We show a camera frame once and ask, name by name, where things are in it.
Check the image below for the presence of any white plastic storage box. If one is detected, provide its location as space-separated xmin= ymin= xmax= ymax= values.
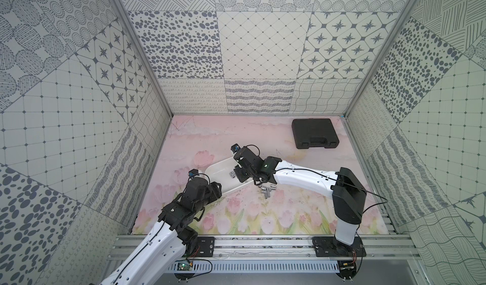
xmin=205 ymin=157 xmax=253 ymax=196

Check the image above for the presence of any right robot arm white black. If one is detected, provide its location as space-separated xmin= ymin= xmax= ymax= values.
xmin=231 ymin=144 xmax=377 ymax=247

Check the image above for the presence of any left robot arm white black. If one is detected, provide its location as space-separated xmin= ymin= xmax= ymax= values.
xmin=101 ymin=174 xmax=222 ymax=284

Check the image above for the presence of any chrome socket pile front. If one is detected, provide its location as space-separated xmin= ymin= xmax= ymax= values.
xmin=260 ymin=184 xmax=277 ymax=199

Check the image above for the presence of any small circuit board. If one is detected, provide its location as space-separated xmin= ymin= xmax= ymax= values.
xmin=177 ymin=261 xmax=192 ymax=271

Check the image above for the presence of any black plastic tool case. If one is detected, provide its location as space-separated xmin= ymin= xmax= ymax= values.
xmin=292 ymin=119 xmax=340 ymax=149

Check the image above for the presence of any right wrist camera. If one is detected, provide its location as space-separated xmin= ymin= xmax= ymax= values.
xmin=230 ymin=143 xmax=240 ymax=154

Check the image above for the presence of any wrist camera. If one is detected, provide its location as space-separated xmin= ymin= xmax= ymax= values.
xmin=188 ymin=169 xmax=199 ymax=178
xmin=230 ymin=143 xmax=240 ymax=154

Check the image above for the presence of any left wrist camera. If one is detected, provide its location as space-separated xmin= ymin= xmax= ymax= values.
xmin=188 ymin=169 xmax=199 ymax=178

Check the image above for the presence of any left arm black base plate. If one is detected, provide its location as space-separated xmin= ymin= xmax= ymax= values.
xmin=186 ymin=236 xmax=215 ymax=258

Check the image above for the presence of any white slotted cable duct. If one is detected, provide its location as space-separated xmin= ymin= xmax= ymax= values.
xmin=166 ymin=260 xmax=339 ymax=274

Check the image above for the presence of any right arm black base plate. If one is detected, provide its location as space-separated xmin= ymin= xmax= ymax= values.
xmin=311 ymin=236 xmax=367 ymax=257

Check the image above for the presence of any aluminium mounting rail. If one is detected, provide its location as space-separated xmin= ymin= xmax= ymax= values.
xmin=108 ymin=234 xmax=420 ymax=260

